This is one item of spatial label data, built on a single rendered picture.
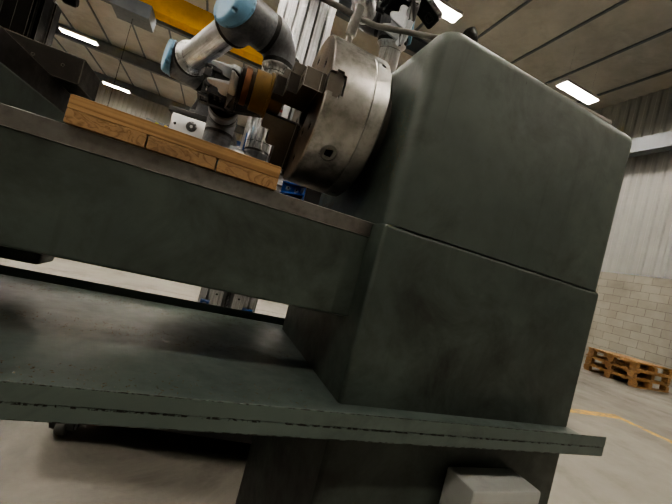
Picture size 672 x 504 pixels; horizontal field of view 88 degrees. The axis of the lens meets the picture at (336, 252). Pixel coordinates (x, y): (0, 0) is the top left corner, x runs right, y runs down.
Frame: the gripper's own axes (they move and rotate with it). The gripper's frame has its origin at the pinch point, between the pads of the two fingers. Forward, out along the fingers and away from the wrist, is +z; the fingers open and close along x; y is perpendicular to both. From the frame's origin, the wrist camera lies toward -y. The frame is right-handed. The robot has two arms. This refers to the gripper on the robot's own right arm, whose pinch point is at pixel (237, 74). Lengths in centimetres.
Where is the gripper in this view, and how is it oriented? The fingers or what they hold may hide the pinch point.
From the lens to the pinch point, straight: 79.2
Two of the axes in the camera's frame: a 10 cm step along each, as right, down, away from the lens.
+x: 2.5, -9.7, 0.3
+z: 3.3, 0.6, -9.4
